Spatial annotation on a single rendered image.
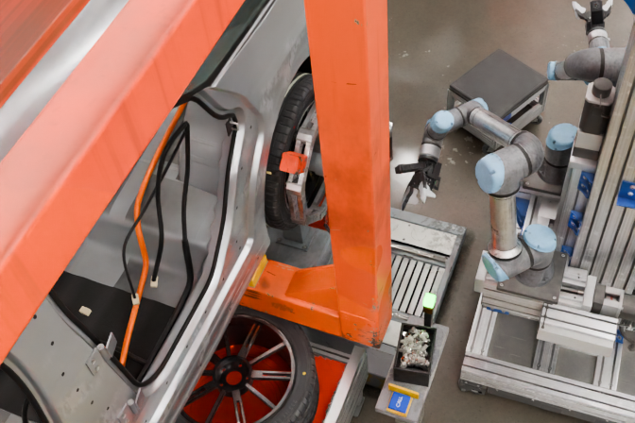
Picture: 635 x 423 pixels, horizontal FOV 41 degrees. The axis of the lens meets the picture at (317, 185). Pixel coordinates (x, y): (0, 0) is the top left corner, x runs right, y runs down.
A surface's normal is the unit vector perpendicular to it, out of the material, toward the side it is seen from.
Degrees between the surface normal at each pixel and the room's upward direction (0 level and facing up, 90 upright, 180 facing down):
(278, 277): 0
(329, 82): 90
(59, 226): 90
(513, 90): 0
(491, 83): 0
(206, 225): 10
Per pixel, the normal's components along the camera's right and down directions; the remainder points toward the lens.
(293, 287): -0.60, -0.65
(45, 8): -0.07, -0.62
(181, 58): 0.93, 0.25
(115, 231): -0.38, 0.63
